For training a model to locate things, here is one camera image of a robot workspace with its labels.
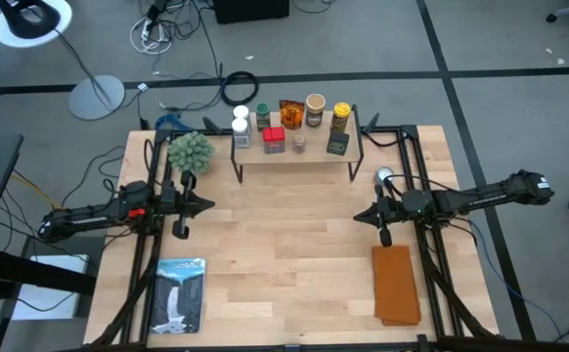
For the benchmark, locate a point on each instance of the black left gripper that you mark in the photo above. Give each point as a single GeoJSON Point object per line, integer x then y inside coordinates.
{"type": "Point", "coordinates": [184, 205]}

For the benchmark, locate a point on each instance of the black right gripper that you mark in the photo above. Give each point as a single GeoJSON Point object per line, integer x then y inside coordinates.
{"type": "Point", "coordinates": [389, 210]}

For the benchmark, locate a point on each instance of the small black box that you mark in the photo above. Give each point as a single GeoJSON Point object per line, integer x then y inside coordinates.
{"type": "Point", "coordinates": [338, 143]}

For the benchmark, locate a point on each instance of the bagel sesame seasoning jar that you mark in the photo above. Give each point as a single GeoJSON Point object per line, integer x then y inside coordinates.
{"type": "Point", "coordinates": [239, 133]}
{"type": "Point", "coordinates": [240, 111]}

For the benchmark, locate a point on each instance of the red smoked paprika tin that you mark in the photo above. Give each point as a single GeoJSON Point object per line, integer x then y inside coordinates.
{"type": "Point", "coordinates": [274, 134]}

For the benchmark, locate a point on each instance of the small glass spice jar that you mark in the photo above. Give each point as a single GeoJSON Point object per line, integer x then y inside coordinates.
{"type": "Point", "coordinates": [299, 144]}

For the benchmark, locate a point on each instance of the yellow-lid spice jar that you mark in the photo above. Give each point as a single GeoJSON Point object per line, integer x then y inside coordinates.
{"type": "Point", "coordinates": [340, 116]}

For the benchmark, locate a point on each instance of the green-lid spice jar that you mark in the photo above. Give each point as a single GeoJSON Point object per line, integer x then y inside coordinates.
{"type": "Point", "coordinates": [263, 116]}

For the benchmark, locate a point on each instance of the tan-lid black-label spice jar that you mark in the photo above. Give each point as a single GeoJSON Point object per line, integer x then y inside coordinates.
{"type": "Point", "coordinates": [315, 112]}

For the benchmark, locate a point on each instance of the brown spice pouch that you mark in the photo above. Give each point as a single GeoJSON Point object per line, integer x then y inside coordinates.
{"type": "Point", "coordinates": [292, 116]}

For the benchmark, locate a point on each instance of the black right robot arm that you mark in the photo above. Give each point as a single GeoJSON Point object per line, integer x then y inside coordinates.
{"type": "Point", "coordinates": [485, 198]}

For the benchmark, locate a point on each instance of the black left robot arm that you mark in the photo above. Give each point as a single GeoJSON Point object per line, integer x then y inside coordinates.
{"type": "Point", "coordinates": [94, 217]}

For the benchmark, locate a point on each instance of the wooden shelf with black legs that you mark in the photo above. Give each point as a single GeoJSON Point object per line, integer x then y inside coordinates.
{"type": "Point", "coordinates": [316, 156]}

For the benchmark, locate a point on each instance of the small round candle tin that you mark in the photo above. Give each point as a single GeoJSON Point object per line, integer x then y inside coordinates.
{"type": "Point", "coordinates": [382, 173]}

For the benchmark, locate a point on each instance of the potted green succulent plant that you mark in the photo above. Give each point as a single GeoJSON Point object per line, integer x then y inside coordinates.
{"type": "Point", "coordinates": [189, 151]}

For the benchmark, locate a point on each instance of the folded orange cloth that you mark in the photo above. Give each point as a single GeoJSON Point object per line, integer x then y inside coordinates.
{"type": "Point", "coordinates": [394, 283]}

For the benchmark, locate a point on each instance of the Yellowstone picture book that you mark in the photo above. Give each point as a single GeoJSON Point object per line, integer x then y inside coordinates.
{"type": "Point", "coordinates": [177, 303]}

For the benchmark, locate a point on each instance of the grey round lamp base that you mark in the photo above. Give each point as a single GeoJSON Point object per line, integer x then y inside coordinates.
{"type": "Point", "coordinates": [96, 98]}

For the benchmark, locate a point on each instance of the white box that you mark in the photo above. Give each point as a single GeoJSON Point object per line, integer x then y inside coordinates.
{"type": "Point", "coordinates": [45, 293]}

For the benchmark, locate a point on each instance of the white power strip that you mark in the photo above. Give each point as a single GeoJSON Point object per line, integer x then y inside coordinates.
{"type": "Point", "coordinates": [146, 30]}

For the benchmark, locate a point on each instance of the black equipment box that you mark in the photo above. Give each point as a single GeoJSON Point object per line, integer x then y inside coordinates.
{"type": "Point", "coordinates": [250, 10]}

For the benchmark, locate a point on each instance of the black aluminium rig frame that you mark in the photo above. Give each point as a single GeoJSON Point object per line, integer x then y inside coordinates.
{"type": "Point", "coordinates": [162, 134]}

